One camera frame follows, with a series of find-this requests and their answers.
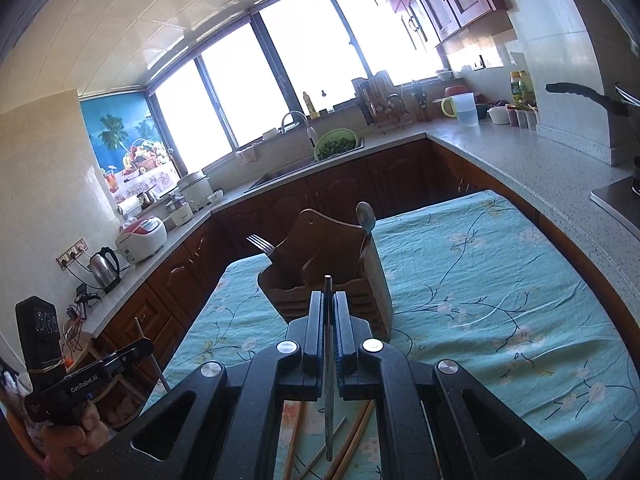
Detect wire dish rack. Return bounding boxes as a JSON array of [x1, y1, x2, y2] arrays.
[[351, 70, 416, 133]]

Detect small white kitchen appliance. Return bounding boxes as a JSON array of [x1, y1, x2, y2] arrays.
[[167, 195, 196, 231]]

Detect person's left hand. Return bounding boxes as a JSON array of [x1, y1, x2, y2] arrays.
[[41, 400, 110, 467]]

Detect green plastic colander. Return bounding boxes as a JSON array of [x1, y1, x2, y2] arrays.
[[313, 129, 362, 160]]

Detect black charger with cables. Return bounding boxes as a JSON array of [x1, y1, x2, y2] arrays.
[[65, 282, 103, 321]]

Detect black pan handle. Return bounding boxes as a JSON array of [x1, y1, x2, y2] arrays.
[[545, 82, 640, 121]]

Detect metal fork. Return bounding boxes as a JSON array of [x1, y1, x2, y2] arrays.
[[246, 234, 277, 261]]

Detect wooden chopstick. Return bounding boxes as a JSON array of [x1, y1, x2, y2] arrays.
[[282, 402, 307, 480], [324, 400, 376, 480], [294, 417, 347, 480]]

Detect large kitchen window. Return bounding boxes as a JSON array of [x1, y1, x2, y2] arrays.
[[145, 0, 446, 176]]

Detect leafy green vegetables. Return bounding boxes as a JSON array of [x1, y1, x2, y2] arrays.
[[317, 139, 358, 160]]

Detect wooden base cabinets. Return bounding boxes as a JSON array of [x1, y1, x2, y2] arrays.
[[92, 137, 640, 401]]

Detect dark knife block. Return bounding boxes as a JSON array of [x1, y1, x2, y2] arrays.
[[411, 80, 431, 122]]

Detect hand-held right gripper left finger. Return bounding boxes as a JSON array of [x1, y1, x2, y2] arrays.
[[75, 291, 326, 480]]

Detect pink white rice cooker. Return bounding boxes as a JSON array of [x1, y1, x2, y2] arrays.
[[116, 216, 168, 265]]

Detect steel gas stove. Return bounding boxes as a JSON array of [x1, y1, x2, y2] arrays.
[[590, 155, 640, 236]]

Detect thin metal pole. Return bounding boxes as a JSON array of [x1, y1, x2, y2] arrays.
[[135, 317, 171, 391]]

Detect metal spoon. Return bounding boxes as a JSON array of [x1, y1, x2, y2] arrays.
[[355, 201, 377, 236]]

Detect large white cooker pot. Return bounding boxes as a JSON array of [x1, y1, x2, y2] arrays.
[[177, 170, 213, 211]]

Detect wall power outlet strip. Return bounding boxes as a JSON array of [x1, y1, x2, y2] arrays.
[[56, 240, 91, 271]]

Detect wooden utensil holder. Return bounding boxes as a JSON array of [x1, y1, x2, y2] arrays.
[[257, 208, 393, 341]]

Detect steel electric kettle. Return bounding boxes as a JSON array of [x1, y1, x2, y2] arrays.
[[89, 246, 122, 295]]

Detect tropical beach wall poster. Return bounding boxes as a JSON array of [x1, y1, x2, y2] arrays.
[[80, 92, 181, 206]]

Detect teal floral tablecloth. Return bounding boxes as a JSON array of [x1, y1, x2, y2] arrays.
[[145, 190, 640, 480]]

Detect paper towel roll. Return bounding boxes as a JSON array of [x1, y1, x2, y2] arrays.
[[116, 195, 143, 218]]

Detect steel kitchen sink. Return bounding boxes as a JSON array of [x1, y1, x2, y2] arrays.
[[243, 145, 366, 193]]

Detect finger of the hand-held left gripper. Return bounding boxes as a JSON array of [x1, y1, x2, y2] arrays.
[[107, 337, 155, 368]]

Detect clear measuring jug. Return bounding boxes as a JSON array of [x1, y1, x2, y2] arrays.
[[441, 92, 480, 127]]

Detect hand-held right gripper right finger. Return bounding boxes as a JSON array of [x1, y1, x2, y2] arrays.
[[336, 292, 586, 480]]

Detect chrome faucet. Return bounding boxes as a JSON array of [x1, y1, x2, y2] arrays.
[[280, 111, 318, 148]]

